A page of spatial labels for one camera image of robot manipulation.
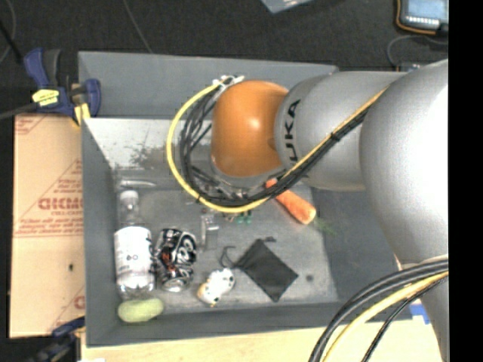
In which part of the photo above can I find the crushed black and white can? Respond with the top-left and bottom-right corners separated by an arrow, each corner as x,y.
150,227 -> 198,293

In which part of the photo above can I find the white toy animal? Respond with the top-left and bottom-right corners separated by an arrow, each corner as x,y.
195,267 -> 236,308

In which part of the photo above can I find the orange toy carrot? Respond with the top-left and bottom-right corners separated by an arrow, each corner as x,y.
265,178 -> 337,238

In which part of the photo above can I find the clear plastic bottle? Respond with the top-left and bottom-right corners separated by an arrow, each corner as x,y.
113,189 -> 156,302

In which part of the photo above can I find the pale green oval sponge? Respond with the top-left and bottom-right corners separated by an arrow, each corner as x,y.
117,296 -> 165,324

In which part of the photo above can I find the grey metal bin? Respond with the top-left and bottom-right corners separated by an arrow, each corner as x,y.
77,51 -> 416,346

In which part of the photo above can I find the brown cardboard board, red print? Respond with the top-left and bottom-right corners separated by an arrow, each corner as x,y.
8,112 -> 87,339

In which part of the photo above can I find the black drawstring pouch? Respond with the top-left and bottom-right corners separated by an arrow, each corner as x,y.
220,236 -> 300,303

